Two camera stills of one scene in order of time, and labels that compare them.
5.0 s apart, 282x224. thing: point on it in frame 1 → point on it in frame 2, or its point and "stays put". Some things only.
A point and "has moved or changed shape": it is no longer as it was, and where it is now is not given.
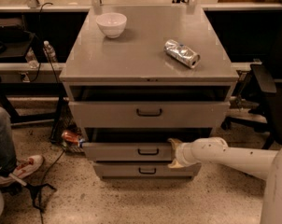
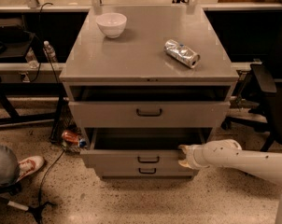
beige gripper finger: x=175 y=143 → x=186 y=148
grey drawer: x=129 y=151 has moved or changed shape
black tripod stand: x=13 y=189 → x=35 y=210
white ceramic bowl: x=112 y=24 stays put
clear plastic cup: x=32 y=59 stays put
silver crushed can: x=182 y=53 stays put
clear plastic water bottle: x=49 y=51 stays put
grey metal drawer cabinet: x=136 y=77 stays put
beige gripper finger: x=175 y=164 → x=185 y=162
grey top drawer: x=148 y=114 stays put
